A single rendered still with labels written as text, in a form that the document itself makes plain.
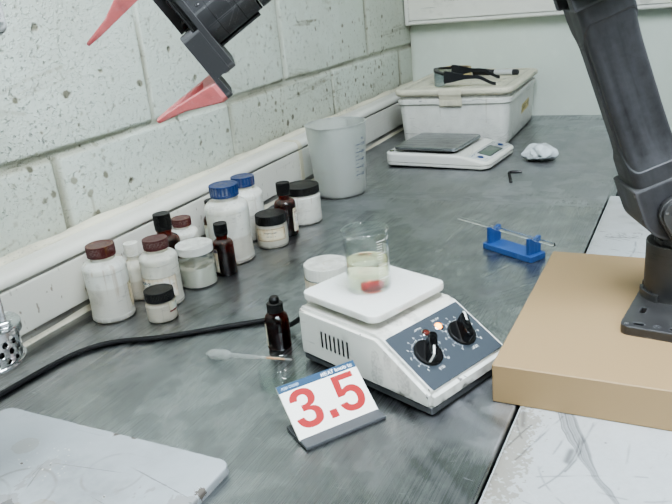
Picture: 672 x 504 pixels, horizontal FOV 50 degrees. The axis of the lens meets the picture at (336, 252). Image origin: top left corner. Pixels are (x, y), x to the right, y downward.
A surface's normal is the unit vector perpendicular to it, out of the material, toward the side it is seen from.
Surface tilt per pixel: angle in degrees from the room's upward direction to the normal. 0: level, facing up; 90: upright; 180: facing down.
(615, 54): 96
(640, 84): 89
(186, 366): 0
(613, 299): 0
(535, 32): 90
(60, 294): 90
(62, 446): 0
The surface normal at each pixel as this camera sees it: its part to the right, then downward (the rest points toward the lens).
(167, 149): 0.89, 0.07
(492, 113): -0.41, 0.41
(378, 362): -0.73, 0.30
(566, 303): -0.09, -0.93
